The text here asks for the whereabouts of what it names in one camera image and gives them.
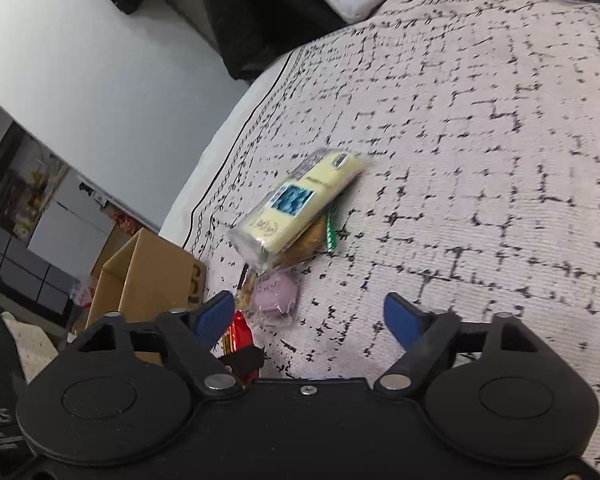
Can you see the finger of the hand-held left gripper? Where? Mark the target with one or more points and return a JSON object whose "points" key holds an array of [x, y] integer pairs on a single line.
{"points": [[245, 360]]}

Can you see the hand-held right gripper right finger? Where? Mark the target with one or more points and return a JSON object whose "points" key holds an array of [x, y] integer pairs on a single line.
{"points": [[405, 320]]}

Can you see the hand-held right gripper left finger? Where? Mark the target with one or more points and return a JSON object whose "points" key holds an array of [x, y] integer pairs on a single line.
{"points": [[215, 317]]}

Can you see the red snack packet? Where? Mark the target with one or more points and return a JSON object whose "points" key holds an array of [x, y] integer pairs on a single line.
{"points": [[237, 335]]}

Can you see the purple round snack packet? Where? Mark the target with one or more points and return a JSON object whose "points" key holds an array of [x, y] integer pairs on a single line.
{"points": [[275, 292]]}

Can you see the cardboard box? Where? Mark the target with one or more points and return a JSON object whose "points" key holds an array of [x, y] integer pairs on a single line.
{"points": [[150, 280]]}

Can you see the brown cookie packet green edge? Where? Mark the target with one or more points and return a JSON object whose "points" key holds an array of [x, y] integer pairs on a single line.
{"points": [[310, 240]]}

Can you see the pale yellow biscuit packet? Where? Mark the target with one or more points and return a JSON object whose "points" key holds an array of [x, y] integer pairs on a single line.
{"points": [[300, 195]]}

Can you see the beige dotted cloth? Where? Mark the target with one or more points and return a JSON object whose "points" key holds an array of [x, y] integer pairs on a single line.
{"points": [[30, 345]]}

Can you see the clear plastic bag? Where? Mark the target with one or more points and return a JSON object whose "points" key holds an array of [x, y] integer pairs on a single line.
{"points": [[82, 305]]}

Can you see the dark soda bottle red label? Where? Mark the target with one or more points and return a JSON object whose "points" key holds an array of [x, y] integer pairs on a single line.
{"points": [[124, 220]]}

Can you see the white black patterned blanket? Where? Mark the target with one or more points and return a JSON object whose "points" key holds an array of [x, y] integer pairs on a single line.
{"points": [[455, 160]]}

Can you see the white kitchen cabinet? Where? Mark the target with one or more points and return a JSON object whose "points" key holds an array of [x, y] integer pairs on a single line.
{"points": [[65, 225]]}

